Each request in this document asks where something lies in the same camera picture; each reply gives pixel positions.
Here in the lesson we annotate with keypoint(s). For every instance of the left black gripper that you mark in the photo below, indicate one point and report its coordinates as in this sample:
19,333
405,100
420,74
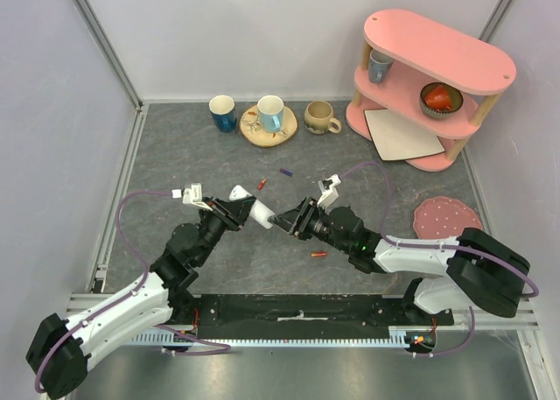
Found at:
223,210

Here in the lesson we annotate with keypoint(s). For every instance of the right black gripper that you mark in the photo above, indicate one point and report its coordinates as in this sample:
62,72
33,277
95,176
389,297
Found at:
304,219

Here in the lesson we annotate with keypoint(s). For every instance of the white remote control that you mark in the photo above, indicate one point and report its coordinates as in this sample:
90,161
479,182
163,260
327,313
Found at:
259,211

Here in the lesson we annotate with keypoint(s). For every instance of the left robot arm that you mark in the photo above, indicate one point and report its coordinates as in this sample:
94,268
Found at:
64,350

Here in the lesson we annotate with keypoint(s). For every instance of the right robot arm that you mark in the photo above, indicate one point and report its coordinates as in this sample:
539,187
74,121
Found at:
466,270

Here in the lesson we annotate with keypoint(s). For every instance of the red battery near centre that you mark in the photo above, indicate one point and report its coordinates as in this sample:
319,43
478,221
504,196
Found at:
262,184

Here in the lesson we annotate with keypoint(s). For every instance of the purple battery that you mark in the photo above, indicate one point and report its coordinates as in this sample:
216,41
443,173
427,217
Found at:
286,172

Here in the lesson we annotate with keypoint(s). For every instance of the beige floral saucer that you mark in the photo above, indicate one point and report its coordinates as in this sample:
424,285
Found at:
251,128

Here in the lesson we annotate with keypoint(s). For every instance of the dark blue mug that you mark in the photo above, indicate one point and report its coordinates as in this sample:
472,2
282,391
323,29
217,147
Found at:
222,108

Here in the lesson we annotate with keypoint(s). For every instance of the light blue mug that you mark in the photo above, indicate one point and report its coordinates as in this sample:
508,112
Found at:
270,113

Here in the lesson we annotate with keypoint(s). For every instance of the beige ceramic mug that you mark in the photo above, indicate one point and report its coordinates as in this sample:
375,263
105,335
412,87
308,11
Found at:
319,118

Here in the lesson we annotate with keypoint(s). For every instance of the white square plate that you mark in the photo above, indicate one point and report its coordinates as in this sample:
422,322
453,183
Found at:
396,138

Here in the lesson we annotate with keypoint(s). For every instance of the pink dotted plate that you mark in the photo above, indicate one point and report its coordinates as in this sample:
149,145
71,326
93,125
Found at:
442,217

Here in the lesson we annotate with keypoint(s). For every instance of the grey mug on shelf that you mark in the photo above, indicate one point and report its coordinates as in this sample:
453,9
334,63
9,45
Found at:
379,65

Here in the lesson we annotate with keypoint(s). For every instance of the pink three-tier shelf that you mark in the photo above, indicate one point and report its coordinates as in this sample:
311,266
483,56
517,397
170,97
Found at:
432,75

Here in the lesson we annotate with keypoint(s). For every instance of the red cup in bowl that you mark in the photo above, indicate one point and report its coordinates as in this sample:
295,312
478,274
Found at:
438,98

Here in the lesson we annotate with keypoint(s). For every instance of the patterned dark bowl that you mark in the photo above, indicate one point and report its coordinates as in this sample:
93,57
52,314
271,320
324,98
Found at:
456,97

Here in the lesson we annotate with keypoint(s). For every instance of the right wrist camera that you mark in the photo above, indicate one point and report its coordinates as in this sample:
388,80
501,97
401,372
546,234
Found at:
328,189

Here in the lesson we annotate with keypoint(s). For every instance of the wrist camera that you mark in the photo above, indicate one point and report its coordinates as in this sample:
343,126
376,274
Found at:
191,195
328,189

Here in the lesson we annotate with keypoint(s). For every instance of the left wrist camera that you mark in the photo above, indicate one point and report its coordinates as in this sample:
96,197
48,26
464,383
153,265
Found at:
191,195

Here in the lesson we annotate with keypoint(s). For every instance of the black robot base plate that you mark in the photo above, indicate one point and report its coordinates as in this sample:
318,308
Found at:
302,317

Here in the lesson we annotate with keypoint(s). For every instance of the white cable duct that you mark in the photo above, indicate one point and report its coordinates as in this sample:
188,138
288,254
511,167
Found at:
161,338

